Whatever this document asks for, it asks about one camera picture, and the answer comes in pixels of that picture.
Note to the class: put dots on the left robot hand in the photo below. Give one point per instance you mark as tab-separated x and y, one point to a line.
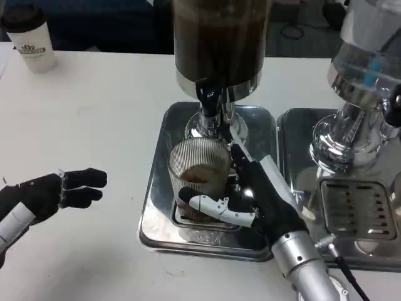
47	191

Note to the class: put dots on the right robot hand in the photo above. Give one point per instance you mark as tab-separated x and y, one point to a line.
266	194

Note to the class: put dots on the clear ribbed glass cup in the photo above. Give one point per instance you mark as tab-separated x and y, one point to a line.
197	166

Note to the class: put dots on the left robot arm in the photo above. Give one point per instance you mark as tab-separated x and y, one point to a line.
12	229

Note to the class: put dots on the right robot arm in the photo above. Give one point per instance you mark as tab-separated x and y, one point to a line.
307	266

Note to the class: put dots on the black dispenser tap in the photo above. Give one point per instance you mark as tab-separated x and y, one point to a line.
394	109
208	97

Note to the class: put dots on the clear drink dispenser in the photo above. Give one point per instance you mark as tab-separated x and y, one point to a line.
354	94

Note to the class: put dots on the white paper cup black lid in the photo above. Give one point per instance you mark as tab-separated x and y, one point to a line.
33	47

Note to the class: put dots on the dark coffee drink dispenser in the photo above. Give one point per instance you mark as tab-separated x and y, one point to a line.
219	40

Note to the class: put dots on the person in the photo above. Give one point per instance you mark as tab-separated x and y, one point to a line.
119	28

